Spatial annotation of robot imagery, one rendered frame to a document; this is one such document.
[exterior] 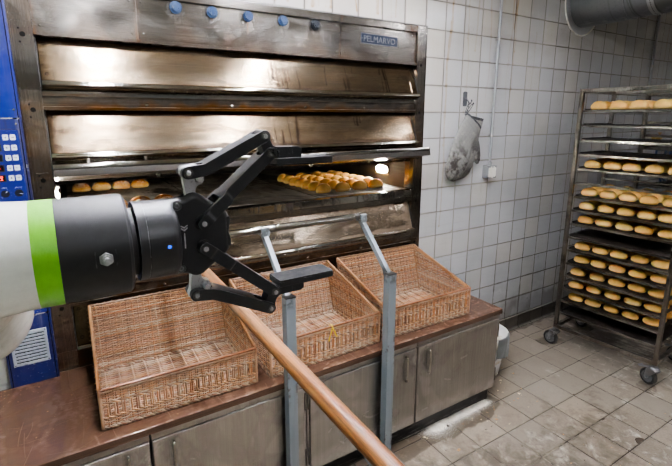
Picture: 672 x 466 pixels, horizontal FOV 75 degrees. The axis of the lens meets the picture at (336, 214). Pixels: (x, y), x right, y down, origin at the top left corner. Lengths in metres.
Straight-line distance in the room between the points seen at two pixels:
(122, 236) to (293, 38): 1.92
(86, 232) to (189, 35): 1.73
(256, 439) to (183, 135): 1.28
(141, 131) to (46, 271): 1.63
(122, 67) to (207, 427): 1.41
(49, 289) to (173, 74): 1.67
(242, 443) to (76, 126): 1.38
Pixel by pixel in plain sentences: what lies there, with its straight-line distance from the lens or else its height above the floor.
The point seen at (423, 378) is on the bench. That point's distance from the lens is 2.37.
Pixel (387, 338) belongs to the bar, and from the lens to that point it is 2.01.
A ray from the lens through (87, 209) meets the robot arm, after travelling 0.42.
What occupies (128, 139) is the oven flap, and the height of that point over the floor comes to 1.52.
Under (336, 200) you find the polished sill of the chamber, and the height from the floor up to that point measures 1.17.
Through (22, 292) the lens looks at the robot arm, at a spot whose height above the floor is 1.47.
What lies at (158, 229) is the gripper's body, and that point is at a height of 1.51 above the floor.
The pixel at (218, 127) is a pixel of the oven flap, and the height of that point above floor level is 1.56.
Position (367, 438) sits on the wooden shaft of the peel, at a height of 1.18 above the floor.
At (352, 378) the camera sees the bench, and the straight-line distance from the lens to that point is 2.07.
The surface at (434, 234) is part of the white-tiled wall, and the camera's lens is 2.88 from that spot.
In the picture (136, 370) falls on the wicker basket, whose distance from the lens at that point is 2.08.
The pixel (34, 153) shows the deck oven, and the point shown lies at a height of 1.47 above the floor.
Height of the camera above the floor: 1.60
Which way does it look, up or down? 12 degrees down
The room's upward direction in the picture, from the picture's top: straight up
